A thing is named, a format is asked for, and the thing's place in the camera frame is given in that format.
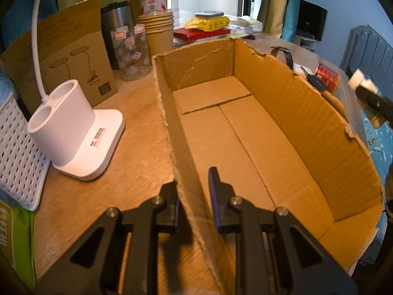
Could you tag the yellow snack package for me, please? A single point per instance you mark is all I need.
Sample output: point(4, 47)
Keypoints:
point(207, 25)

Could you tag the white boxes stack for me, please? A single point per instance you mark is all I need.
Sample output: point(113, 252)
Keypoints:
point(244, 24)

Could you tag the blue cartoon bedsheet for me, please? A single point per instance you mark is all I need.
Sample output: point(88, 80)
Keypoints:
point(379, 144)

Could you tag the red book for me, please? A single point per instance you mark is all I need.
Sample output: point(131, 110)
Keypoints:
point(191, 35)

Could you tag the stack of brown paper cups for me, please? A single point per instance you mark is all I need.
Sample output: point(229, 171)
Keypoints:
point(159, 31)

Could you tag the steel thermos black lid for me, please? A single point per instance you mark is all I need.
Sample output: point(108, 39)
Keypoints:
point(116, 18)

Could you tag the white perforated plastic basket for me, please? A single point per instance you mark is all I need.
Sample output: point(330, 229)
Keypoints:
point(23, 166)

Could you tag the cardboard box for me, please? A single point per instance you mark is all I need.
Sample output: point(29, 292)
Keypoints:
point(274, 138)

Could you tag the white tv stand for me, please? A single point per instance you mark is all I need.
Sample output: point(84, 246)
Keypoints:
point(306, 43)

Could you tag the green package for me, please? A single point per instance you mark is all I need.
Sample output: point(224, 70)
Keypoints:
point(17, 238)

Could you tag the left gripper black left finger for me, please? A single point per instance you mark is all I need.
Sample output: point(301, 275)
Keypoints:
point(92, 265)

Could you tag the red can yellow lid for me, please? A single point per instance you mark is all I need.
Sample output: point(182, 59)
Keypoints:
point(329, 78)

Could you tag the brown lamp packaging box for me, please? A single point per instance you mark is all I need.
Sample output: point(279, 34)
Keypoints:
point(71, 46)

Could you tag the black television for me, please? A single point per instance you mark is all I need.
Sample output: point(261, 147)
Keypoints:
point(311, 20)

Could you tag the clear glass stickered jar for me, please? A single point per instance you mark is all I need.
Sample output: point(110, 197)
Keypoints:
point(133, 54)

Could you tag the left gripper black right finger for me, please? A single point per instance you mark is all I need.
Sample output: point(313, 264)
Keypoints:
point(275, 253)

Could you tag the grey white wireless charger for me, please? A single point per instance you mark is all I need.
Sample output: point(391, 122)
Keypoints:
point(209, 14)

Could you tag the grey headboard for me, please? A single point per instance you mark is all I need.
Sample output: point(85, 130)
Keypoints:
point(369, 52)

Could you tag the brown leather wristwatch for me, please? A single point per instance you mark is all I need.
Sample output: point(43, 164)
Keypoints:
point(287, 55)

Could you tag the black car key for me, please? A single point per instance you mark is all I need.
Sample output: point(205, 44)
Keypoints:
point(314, 80)

